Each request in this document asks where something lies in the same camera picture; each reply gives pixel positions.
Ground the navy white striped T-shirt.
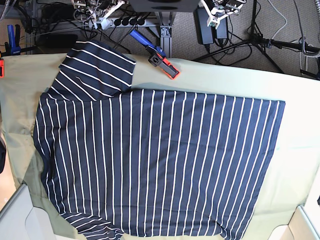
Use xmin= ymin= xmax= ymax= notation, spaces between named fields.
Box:
xmin=33 ymin=41 xmax=286 ymax=240

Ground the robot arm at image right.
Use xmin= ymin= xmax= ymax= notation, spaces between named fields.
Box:
xmin=199 ymin=0 xmax=247 ymax=29

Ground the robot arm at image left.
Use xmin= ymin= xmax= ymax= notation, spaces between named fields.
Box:
xmin=71 ymin=0 xmax=126 ymax=30

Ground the blue orange bar clamp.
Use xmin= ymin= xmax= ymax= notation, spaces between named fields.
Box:
xmin=129 ymin=30 xmax=180 ymax=80

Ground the black power adapter left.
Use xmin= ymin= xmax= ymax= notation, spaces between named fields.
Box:
xmin=193 ymin=7 xmax=214 ymax=45

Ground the black power adapter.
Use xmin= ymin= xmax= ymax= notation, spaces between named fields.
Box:
xmin=213 ymin=18 xmax=228 ymax=40
xmin=193 ymin=7 xmax=214 ymax=45

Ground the black power adapter right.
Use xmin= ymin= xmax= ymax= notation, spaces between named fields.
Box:
xmin=213 ymin=18 xmax=228 ymax=40

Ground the white power strip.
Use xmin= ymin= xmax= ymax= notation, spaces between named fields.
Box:
xmin=85 ymin=17 xmax=147 ymax=30

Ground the grey box at top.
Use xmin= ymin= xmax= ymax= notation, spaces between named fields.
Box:
xmin=128 ymin=0 xmax=200 ymax=13

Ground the black tripod stand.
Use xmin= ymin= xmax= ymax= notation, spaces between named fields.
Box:
xmin=193 ymin=0 xmax=320 ymax=74

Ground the black flat box on floor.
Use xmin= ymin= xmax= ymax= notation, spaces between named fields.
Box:
xmin=36 ymin=34 xmax=78 ymax=49

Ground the blue clamp at left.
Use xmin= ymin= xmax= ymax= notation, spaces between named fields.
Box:
xmin=3 ymin=24 xmax=21 ymax=56

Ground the orange clamp pad far left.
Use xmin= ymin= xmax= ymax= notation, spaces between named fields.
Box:
xmin=0 ymin=58 xmax=5 ymax=78

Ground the grey plastic bin left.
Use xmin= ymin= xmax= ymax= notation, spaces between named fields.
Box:
xmin=0 ymin=184 xmax=56 ymax=240

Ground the beige plastic bin right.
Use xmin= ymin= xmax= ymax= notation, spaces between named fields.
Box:
xmin=268 ymin=205 xmax=320 ymax=240

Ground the aluminium frame post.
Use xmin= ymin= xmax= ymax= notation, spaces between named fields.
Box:
xmin=155 ymin=12 xmax=176 ymax=58

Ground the white cable on floor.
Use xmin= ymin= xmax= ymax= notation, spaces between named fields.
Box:
xmin=264 ymin=0 xmax=288 ymax=41

